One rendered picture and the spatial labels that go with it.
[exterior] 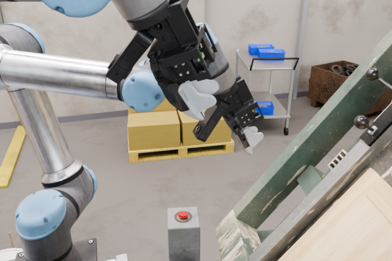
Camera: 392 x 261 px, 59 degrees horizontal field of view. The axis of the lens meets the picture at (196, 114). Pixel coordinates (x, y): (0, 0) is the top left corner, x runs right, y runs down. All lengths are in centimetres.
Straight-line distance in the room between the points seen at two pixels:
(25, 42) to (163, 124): 256
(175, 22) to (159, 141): 301
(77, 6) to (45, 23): 399
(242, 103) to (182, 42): 38
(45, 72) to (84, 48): 363
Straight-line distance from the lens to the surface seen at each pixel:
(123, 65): 54
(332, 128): 132
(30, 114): 96
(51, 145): 99
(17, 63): 77
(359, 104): 132
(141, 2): 46
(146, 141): 345
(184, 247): 139
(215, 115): 82
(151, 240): 266
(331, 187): 112
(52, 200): 96
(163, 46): 51
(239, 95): 83
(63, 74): 72
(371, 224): 102
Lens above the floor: 180
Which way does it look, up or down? 23 degrees down
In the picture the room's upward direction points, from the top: straight up
